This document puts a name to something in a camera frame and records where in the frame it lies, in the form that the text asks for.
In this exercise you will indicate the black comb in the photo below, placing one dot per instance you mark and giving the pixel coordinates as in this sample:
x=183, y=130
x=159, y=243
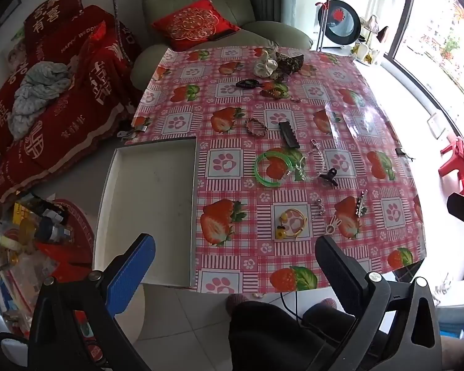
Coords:
x=288, y=134

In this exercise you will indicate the green plastic bangle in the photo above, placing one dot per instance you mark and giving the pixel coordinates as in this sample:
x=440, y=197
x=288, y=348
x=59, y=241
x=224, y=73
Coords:
x=257, y=170

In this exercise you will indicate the red plastic stool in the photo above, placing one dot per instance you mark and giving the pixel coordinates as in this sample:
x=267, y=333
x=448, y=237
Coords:
x=460, y=166

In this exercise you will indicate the brown patterned hair clip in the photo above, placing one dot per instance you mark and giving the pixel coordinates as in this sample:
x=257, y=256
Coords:
x=270, y=92

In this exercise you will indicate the black oval hair clip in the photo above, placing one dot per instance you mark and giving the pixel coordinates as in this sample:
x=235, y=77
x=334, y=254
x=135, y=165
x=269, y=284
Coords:
x=248, y=84

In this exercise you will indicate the beaded metal hair pin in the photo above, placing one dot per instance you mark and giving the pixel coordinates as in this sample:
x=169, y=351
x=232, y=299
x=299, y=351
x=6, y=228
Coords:
x=360, y=203

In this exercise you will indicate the grey crumpled cloth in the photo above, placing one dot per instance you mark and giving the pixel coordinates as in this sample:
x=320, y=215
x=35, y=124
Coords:
x=38, y=92

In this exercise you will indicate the person's dark trouser legs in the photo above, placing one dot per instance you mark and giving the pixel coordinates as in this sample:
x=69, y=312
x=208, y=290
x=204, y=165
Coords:
x=270, y=336

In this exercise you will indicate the red embroidered cushion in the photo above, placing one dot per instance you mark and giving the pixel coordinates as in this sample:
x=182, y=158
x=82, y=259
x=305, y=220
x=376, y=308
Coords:
x=195, y=21

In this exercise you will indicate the red printed pillow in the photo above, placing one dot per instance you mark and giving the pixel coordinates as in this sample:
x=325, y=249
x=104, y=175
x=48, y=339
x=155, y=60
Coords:
x=54, y=11

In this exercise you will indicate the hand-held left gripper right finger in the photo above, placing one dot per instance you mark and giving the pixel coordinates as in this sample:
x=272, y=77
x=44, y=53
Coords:
x=338, y=274

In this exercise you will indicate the pile of bottles and packets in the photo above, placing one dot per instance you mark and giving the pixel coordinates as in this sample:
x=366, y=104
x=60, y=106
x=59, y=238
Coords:
x=34, y=235

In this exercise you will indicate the cream rabbit hair clip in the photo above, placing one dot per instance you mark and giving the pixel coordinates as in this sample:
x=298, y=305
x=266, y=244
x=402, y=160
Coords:
x=332, y=227

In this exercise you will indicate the white jugs and bottles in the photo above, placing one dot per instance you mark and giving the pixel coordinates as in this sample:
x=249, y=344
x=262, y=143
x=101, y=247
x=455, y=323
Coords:
x=367, y=46

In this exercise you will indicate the clear plastic charm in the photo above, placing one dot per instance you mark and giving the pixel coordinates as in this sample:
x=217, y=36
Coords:
x=298, y=170

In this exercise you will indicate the silver binder clip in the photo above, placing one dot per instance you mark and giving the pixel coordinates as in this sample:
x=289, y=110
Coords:
x=129, y=133

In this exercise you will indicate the strawberry print checked tablecloth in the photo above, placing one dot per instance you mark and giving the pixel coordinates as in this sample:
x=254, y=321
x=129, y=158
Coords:
x=232, y=170

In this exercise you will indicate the leopard print scrunchie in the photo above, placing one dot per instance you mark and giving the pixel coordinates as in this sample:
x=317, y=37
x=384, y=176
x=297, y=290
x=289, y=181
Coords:
x=292, y=62

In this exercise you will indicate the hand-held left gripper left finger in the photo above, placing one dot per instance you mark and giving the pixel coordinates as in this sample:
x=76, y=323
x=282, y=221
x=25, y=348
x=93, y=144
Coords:
x=129, y=278

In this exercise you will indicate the white scrunchie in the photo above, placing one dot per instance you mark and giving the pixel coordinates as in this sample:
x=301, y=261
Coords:
x=266, y=65

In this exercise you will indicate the small black table clip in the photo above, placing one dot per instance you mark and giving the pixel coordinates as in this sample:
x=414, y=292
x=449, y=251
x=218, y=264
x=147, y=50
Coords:
x=402, y=151

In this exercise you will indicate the white shallow box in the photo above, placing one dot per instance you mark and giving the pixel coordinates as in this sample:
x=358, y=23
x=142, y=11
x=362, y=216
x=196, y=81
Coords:
x=150, y=208

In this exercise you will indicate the white washing machine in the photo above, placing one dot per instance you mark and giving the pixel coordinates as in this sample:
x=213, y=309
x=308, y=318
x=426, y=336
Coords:
x=338, y=15

